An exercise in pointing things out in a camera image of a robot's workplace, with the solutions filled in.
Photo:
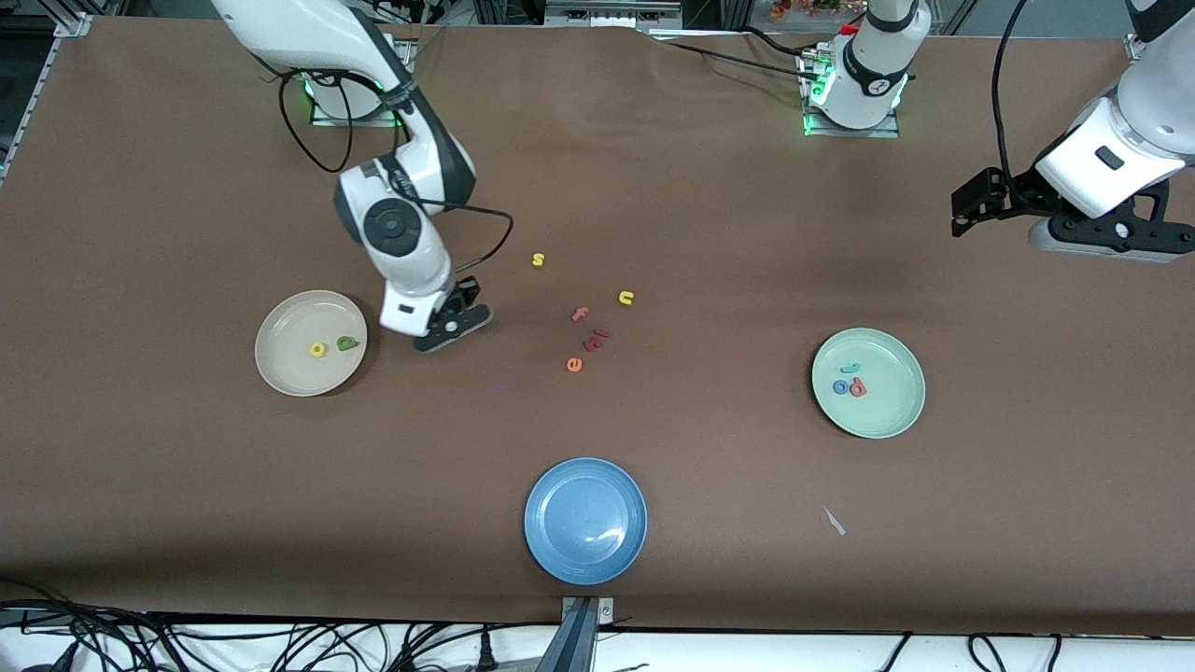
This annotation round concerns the brown table cover sheet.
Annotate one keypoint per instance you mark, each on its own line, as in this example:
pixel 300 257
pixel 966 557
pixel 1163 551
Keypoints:
pixel 187 485

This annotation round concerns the grey device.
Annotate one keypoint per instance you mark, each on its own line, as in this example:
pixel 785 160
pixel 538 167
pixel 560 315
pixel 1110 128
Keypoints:
pixel 607 11

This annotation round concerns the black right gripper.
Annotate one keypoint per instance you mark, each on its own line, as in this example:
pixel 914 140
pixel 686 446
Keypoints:
pixel 466 288

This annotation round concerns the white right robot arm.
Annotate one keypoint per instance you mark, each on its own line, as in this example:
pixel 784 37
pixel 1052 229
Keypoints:
pixel 308 33

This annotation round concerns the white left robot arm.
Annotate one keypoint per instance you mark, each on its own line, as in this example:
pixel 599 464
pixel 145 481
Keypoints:
pixel 873 65

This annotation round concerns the blue plate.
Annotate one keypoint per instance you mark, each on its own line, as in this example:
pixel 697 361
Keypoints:
pixel 579 504

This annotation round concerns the salmon red foam letter p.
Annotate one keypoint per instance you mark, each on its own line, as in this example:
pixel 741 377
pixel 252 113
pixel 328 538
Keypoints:
pixel 863 384

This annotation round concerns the aluminium frame rail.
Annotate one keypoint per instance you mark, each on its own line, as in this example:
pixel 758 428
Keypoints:
pixel 33 93

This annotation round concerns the black power plug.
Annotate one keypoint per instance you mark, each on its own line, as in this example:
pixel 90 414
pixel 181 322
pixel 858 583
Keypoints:
pixel 485 653

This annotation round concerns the pale green plate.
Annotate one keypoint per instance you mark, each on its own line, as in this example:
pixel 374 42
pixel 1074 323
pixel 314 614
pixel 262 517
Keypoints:
pixel 887 411

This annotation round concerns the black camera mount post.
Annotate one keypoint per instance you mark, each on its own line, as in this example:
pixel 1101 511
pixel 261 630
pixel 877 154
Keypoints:
pixel 574 644

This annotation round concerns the green foam letter p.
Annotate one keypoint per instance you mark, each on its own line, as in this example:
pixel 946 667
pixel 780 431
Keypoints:
pixel 351 347

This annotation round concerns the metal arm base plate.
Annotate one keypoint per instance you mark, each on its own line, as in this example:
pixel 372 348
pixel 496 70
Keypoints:
pixel 887 132
pixel 327 121

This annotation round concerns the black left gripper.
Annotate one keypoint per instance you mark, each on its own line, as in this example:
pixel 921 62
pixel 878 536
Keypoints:
pixel 1020 187

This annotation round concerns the orange patterned object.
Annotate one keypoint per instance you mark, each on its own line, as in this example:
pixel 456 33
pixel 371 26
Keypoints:
pixel 803 9

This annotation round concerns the beige plate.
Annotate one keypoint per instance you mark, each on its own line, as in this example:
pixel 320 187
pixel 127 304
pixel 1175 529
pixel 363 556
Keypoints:
pixel 289 364

